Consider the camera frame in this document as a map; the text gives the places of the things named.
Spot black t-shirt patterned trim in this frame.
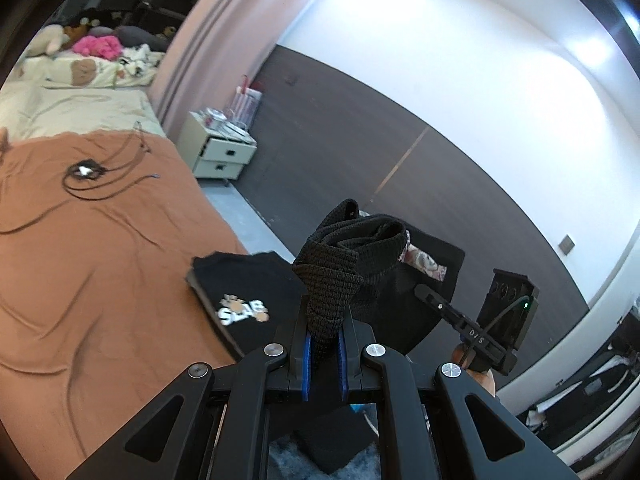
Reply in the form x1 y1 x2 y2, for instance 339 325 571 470
292 200 465 453

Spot person's right hand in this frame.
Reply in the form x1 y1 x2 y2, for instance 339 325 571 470
450 344 497 401

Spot grey fluffy floor rug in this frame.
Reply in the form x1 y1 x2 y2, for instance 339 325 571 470
267 434 382 480

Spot brown fleece blanket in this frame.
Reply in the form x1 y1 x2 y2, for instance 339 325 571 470
1 131 242 479

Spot white bedside cabinet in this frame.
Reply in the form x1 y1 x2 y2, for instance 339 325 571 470
176 112 257 181

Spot pink curtain right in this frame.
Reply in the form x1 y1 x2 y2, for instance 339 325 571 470
148 0 312 140

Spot pink plush toy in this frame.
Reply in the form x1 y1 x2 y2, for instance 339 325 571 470
72 35 122 61

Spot cream plush toy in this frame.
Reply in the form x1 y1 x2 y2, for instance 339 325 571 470
25 24 70 58

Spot white wire rack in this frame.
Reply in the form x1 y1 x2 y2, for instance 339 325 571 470
224 75 262 131

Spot black cable with device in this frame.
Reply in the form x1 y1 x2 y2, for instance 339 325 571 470
0 120 163 235

